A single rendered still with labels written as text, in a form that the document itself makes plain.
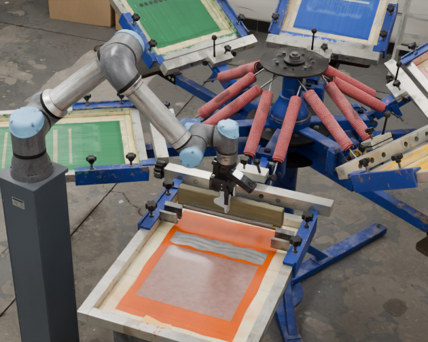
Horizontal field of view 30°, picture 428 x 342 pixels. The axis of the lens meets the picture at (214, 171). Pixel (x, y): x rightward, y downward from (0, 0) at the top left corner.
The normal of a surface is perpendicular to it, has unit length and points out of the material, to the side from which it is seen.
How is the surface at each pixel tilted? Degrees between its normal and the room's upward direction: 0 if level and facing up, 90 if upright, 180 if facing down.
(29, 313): 90
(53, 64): 0
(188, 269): 0
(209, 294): 0
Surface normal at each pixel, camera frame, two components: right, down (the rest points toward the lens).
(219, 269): 0.03, -0.84
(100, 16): -0.29, 0.54
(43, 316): -0.53, 0.44
